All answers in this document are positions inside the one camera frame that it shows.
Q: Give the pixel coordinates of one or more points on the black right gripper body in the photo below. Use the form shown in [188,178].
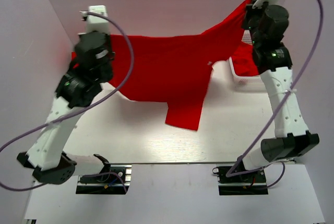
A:
[251,20]

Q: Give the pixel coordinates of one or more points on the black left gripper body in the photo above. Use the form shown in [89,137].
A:
[108,72]

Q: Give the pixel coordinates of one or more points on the red t shirt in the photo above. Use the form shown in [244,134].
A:
[176,70]

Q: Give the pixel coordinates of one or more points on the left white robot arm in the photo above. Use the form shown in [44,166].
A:
[76,90]

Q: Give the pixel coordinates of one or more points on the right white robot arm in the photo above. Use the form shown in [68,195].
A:
[292,139]

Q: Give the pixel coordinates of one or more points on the crumpled red shirt in basket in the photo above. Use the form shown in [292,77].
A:
[242,60]

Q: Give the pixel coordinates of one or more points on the white plastic mesh basket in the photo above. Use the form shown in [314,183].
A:
[246,84]

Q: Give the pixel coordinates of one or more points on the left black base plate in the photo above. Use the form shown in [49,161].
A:
[115,181]

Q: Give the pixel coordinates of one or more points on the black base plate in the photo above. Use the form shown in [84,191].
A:
[248,184]
[115,181]

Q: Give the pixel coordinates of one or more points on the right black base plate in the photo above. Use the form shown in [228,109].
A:
[248,184]

